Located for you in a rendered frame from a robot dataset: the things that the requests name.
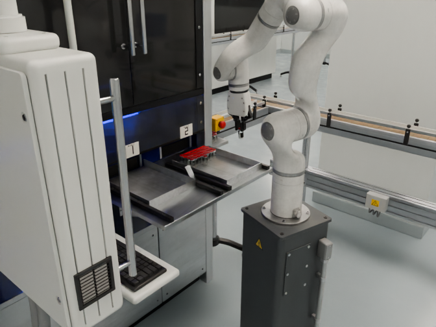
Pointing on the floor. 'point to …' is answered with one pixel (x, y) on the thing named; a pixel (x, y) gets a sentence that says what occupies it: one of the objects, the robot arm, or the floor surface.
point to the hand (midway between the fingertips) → (240, 125)
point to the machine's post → (205, 137)
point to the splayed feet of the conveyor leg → (227, 242)
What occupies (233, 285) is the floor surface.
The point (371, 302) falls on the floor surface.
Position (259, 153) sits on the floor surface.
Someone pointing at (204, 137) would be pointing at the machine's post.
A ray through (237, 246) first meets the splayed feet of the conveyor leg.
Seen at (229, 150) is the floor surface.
